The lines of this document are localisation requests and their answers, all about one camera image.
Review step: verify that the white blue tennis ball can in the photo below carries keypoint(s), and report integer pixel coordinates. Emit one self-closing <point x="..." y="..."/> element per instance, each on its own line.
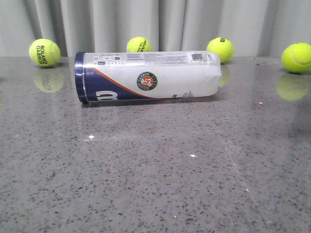
<point x="146" y="75"/>

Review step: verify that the Head Team tennis ball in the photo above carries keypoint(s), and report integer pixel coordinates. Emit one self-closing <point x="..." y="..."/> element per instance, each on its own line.
<point x="139" y="44"/>

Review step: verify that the Wilson tennis ball behind can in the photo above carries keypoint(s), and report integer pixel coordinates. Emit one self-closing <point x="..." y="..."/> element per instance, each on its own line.
<point x="222" y="47"/>

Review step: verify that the Roland Garros tennis ball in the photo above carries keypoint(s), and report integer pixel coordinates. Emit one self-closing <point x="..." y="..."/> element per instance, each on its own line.
<point x="44" y="52"/>

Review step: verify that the far right tennis ball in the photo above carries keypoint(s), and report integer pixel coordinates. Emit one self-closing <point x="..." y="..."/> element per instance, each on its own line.
<point x="296" y="58"/>

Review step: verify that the grey pleated curtain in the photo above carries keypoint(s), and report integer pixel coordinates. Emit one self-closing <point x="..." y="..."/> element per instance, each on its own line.
<point x="255" y="27"/>

